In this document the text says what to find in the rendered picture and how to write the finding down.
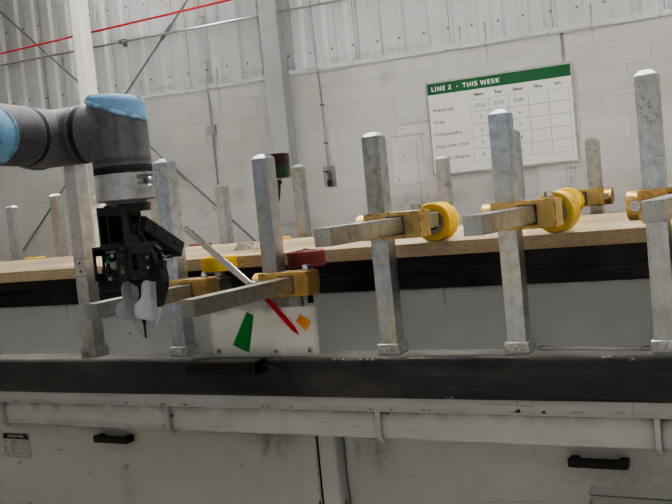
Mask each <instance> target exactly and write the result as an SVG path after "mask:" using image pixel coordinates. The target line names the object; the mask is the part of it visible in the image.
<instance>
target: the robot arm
mask: <svg viewBox="0 0 672 504"><path fill-rule="evenodd" d="M84 103H85V104H86V105H83V106H75V107H68V108H61V109H52V110H47V109H39V108H31V107H25V106H17V105H9V104H4V103H0V166H19V167H21V168H24V169H27V170H36V171H39V170H45V169H48V168H54V167H63V166H71V165H79V164H88V163H92V166H93V175H94V185H95V194H96V202H97V203H98V204H106V206H104V208H96V212H97V221H98V230H99V239H100V247H95V248H92V255H93V264H94V273H95V281H102V280H107V277H108V281H109V282H115V281H118V284H119V287H120V289H121V292H122V299H121V301H120V302H119V303H118V304H117V305H116V306H115V315H116V317H117V318H119V319H123V320H130V321H133V322H134V324H135V326H136V328H137V330H138V331H139V333H140V334H141V335H142V337H143V338H150V337H151V336H152V334H153V332H154V330H155V328H156V326H157V324H158V322H159V319H160V316H161V313H162V309H163V306H164V305H165V301H166V297H167V292H168V288H169V275H168V270H167V261H166V260H164V258H174V257H179V256H182V251H183V247H184V242H183V241H181V240H180V239H178V238H177V237H176V236H174V235H173V234H171V233H170V232H168V231H167V230H165V229H164V228H162V227H161V226H159V225H158V224H157V223H155V222H154V221H152V220H151V219H149V218H148V217H146V216H141V211H145V210H151V204H150V202H147V200H150V199H155V197H156V195H155V185H154V176H153V167H152V157H151V148H150V139H149V129H148V120H149V118H148V116H147V112H146V105H145V101H144V100H143V99H142V98H141V97H140V96H137V95H131V94H93V95H87V96H86V97H85V100H84ZM98 256H102V266H103V268H102V273H99V274H98V272H97V263H96V257H98ZM105 263H106V266H105ZM106 274H107V276H106ZM147 278H148V279H150V281H149V280H144V281H143V282H142V284H140V283H139V282H137V281H136V280H143V279H147Z"/></svg>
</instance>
